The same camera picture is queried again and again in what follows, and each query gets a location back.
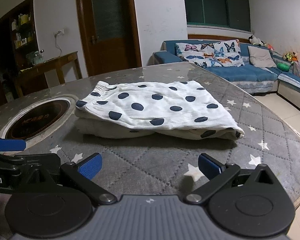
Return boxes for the white navy polka dot garment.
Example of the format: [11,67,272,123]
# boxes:
[75,81,244,140]

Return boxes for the round black induction cooktop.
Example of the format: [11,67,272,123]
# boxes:
[0,94,78,147]

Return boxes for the glass kettle on table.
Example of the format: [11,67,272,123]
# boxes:
[31,50,44,66]

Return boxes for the brown wooden side table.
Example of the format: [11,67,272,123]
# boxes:
[16,51,83,98]

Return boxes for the dark storage shelf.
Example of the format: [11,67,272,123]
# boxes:
[0,0,38,106]

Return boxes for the blue sectional sofa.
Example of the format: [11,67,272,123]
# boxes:
[152,40,300,109]

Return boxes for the butterfly print blanket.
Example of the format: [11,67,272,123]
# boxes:
[175,40,244,68]

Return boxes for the beige sofa cushion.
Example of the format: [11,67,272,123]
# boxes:
[248,46,276,68]

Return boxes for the green toy on sofa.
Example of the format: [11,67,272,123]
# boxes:
[276,62,290,72]

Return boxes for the panda plush toy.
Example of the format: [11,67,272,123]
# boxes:
[248,35,267,47]

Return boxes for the brown wooden door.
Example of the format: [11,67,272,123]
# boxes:
[76,0,142,76]

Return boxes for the dark green window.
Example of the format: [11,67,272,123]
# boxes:
[184,0,251,32]

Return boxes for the white wall power outlet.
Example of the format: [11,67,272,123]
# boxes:
[54,29,65,37]

